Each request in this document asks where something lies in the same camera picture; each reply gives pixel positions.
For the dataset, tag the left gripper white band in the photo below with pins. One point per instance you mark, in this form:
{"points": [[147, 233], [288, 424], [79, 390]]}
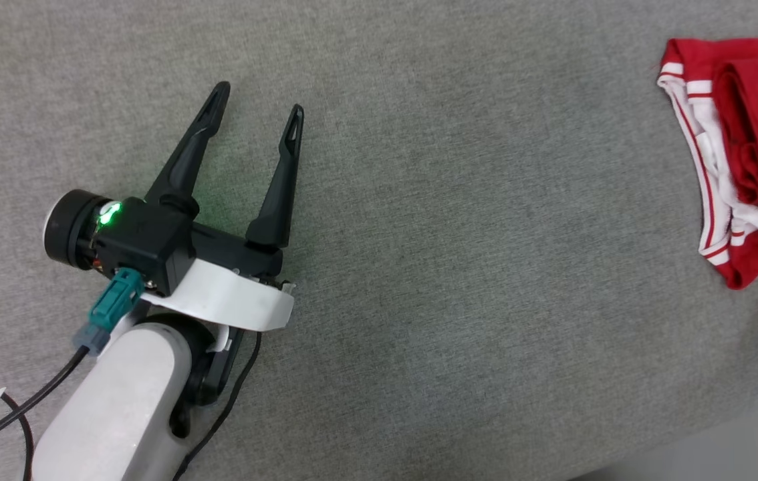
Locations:
{"points": [[152, 240]]}

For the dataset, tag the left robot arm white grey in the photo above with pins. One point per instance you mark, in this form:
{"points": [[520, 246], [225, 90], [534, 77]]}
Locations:
{"points": [[111, 414]]}

